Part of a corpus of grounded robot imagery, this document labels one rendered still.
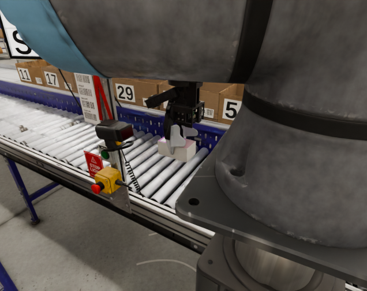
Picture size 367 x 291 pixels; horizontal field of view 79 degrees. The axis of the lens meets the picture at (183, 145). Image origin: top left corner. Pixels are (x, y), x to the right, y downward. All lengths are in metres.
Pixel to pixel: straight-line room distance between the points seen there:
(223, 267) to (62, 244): 1.65
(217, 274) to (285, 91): 0.25
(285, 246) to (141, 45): 0.19
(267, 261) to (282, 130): 0.17
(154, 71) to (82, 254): 1.69
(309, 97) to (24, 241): 2.03
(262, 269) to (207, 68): 0.25
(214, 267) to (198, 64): 0.27
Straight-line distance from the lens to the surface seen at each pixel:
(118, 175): 0.89
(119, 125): 0.73
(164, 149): 0.67
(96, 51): 0.18
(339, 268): 0.22
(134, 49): 0.17
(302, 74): 0.18
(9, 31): 1.11
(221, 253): 0.36
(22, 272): 1.90
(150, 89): 1.44
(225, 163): 0.24
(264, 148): 0.20
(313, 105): 0.18
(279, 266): 0.32
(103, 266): 1.71
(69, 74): 1.99
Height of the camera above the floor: 1.37
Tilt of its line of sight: 29 degrees down
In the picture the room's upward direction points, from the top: straight up
